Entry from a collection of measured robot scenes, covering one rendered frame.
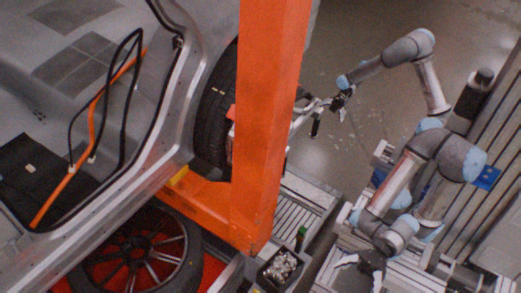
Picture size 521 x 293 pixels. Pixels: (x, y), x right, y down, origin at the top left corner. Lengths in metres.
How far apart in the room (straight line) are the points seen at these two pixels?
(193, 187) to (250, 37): 1.14
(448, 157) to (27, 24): 2.25
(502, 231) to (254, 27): 1.32
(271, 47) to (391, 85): 2.94
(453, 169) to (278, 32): 0.79
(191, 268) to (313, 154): 1.53
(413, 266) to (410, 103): 2.15
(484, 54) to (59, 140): 3.86
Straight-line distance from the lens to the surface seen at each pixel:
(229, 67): 2.33
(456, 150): 1.76
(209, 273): 2.64
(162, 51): 2.32
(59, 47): 2.77
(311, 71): 4.28
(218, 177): 3.05
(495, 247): 2.28
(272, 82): 1.52
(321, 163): 3.51
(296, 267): 2.39
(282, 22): 1.39
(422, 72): 2.47
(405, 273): 2.26
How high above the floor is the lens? 2.61
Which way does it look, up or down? 47 degrees down
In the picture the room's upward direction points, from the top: 6 degrees clockwise
